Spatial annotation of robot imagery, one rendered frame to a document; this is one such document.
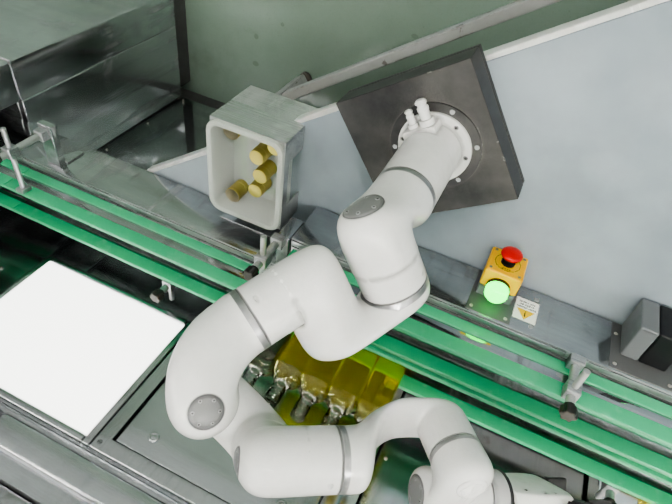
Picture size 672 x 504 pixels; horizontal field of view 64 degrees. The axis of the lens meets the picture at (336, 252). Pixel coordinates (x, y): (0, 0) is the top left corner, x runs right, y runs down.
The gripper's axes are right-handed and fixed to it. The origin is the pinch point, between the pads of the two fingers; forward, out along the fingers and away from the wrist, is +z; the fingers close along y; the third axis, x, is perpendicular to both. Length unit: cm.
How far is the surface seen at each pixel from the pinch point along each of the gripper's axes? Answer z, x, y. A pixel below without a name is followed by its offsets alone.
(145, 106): -83, 82, -124
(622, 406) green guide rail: 10.4, 14.2, -3.7
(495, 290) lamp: -9.5, 31.1, -14.8
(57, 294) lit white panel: -90, 18, -70
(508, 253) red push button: -8.2, 38.2, -14.1
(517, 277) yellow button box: -5.9, 34.1, -13.8
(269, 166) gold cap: -50, 51, -39
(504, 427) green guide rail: 0.3, 5.3, -21.3
